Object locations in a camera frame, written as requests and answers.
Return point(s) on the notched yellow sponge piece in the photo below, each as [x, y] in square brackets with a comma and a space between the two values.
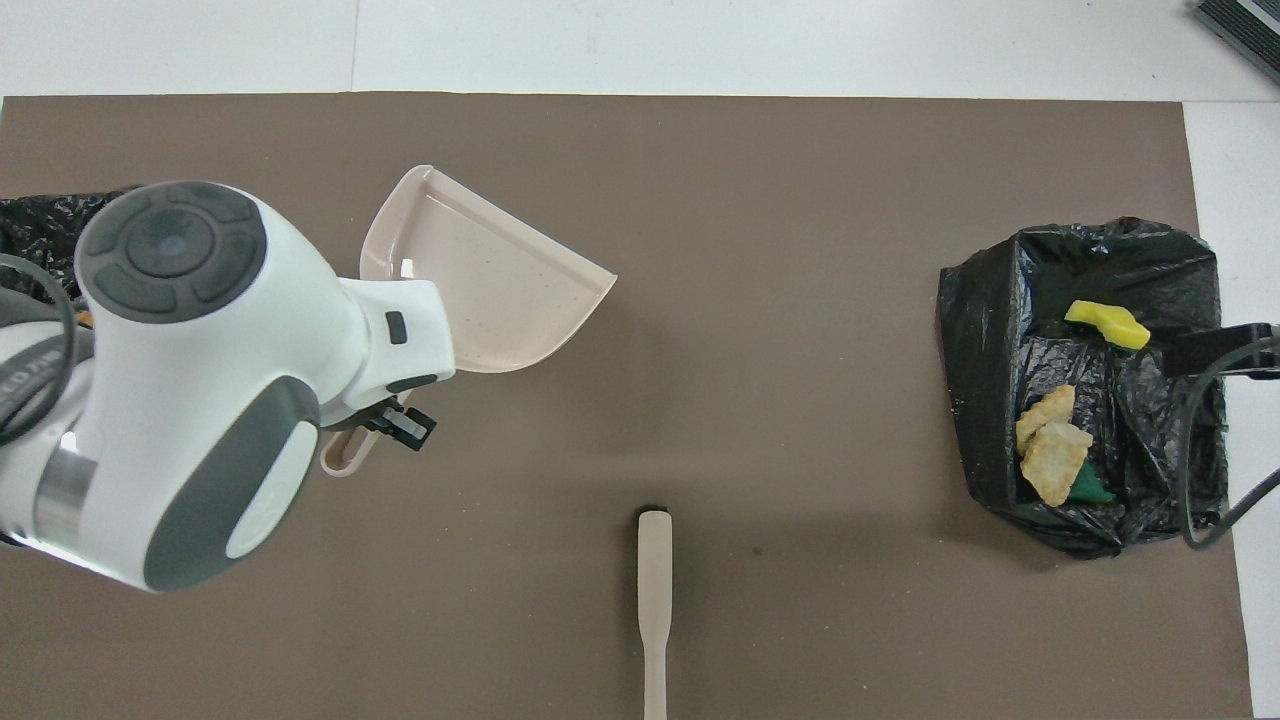
[1107, 324]

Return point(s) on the beige plastic dustpan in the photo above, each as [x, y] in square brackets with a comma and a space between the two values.
[480, 280]

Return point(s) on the striped orange croissant piece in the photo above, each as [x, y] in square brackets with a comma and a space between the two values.
[1045, 410]

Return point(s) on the wedge yellow sponge green back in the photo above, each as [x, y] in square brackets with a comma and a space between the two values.
[1092, 488]

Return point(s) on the beige brush black bristles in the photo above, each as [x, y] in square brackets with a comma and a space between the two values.
[654, 570]

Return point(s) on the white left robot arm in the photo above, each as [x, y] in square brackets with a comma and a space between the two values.
[200, 400]

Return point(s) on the open black bag lined bin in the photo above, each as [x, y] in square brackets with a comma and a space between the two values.
[1170, 420]

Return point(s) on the crumpled black trash bag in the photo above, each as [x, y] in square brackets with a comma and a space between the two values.
[40, 225]

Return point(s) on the dark ribbed device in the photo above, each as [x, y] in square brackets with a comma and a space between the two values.
[1245, 25]

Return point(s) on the brown table mat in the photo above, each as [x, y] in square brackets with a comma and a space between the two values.
[640, 140]

